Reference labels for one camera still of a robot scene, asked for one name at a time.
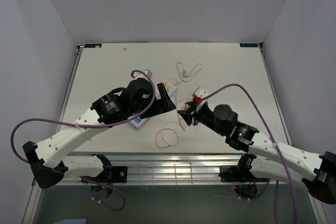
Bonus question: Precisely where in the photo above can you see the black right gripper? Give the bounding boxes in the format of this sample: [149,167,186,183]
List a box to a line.
[176,101,226,137]

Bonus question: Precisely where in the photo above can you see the pink charger plug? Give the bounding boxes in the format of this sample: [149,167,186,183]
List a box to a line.
[181,104,190,110]

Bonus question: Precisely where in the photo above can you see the white colourful power strip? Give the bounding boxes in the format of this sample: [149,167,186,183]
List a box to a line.
[129,81,177,130]

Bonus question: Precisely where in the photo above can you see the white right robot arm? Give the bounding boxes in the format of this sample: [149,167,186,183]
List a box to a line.
[178,102,335,205]

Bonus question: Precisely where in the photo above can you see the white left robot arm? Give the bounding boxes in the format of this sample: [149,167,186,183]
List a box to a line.
[23,77,176,189]

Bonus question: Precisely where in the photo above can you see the blue label right corner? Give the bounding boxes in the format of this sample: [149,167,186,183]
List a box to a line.
[239,43,258,48]

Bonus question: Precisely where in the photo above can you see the blue label corner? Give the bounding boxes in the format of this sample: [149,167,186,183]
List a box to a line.
[84,44,102,48]
[239,43,258,48]

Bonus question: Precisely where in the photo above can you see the blue label left corner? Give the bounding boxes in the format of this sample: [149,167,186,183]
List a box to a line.
[84,44,102,48]

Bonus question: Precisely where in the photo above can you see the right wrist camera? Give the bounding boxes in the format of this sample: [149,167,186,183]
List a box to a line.
[193,87,210,110]

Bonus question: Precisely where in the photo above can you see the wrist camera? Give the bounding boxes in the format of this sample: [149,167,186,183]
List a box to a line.
[131,69,153,79]
[193,87,210,110]

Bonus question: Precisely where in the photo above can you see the white power strip cord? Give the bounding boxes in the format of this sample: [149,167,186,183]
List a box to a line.
[174,61,204,86]

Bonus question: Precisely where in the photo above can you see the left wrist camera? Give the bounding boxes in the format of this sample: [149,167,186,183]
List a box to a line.
[131,69,153,79]

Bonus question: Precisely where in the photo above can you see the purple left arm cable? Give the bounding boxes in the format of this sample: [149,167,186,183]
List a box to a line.
[10,69,156,212]

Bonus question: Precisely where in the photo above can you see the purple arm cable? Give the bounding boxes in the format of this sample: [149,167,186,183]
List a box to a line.
[10,69,156,212]
[199,83,299,224]

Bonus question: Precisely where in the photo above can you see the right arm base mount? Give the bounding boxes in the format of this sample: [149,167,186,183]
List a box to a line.
[218,154,269,183]

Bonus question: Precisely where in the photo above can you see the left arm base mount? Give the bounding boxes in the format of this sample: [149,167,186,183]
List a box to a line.
[88,154,128,184]

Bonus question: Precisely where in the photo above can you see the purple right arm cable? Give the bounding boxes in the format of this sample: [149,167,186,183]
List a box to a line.
[199,83,299,224]

